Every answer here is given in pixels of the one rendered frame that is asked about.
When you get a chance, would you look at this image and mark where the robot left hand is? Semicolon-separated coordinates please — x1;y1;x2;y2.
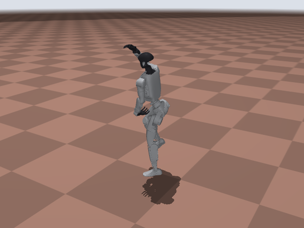
137;107;149;116

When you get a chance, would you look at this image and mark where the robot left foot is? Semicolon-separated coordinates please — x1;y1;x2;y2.
143;169;162;177

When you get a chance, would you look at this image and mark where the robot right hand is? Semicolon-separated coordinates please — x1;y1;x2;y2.
124;44;140;54

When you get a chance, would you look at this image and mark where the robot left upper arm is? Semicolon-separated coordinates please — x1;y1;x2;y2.
136;77;146;104

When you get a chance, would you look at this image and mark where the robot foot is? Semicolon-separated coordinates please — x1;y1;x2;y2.
157;138;165;148
143;169;162;177

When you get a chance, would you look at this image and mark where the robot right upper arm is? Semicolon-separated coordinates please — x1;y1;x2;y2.
142;62;160;72

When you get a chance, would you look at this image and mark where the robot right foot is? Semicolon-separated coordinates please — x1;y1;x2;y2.
157;138;165;148

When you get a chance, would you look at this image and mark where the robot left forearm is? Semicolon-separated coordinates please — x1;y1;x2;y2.
133;98;143;116

